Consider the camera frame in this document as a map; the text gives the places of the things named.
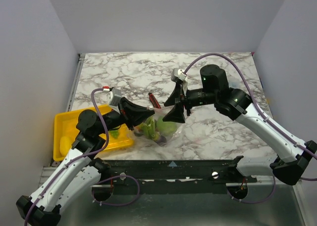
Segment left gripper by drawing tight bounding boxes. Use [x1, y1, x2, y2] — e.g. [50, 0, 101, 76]
[96, 97, 155, 136]

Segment green toy celery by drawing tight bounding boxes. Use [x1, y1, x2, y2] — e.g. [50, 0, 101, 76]
[138, 117, 160, 141]

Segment clear zip top bag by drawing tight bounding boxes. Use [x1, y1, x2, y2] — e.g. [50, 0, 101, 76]
[127, 106, 182, 146]

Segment green toy cabbage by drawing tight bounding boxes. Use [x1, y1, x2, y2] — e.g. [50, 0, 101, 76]
[157, 117, 178, 137]

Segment green toy grapes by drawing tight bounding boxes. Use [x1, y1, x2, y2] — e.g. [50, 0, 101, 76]
[109, 129, 120, 139]

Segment purple toy eggplant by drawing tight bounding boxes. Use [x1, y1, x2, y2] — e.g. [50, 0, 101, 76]
[156, 135, 167, 143]

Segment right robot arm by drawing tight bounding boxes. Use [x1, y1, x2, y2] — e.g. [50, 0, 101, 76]
[163, 64, 317, 185]

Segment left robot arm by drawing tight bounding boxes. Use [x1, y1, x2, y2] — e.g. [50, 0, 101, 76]
[16, 98, 155, 226]

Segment red black utility knife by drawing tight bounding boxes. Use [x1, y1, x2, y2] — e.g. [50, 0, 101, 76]
[148, 93, 161, 109]

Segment clear screw organizer box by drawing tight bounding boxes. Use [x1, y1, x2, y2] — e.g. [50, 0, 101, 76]
[228, 78, 241, 88]

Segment yellow plastic tray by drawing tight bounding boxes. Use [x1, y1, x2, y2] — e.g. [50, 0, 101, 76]
[53, 109, 134, 162]

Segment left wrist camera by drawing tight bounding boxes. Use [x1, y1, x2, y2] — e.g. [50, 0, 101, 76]
[103, 86, 122, 112]

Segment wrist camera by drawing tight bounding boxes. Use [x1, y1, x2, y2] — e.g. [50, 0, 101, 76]
[171, 68, 188, 94]
[103, 86, 122, 112]

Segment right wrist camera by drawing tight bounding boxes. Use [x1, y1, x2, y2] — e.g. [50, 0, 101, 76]
[171, 68, 188, 94]

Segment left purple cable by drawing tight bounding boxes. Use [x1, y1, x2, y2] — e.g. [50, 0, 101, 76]
[23, 86, 111, 226]

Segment purple cable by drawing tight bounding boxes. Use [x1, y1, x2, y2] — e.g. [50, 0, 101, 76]
[184, 53, 317, 181]
[23, 86, 111, 226]

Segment black base frame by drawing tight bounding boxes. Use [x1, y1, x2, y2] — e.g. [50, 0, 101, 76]
[51, 156, 263, 194]

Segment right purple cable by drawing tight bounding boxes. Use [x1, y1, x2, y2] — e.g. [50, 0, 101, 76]
[184, 53, 317, 181]

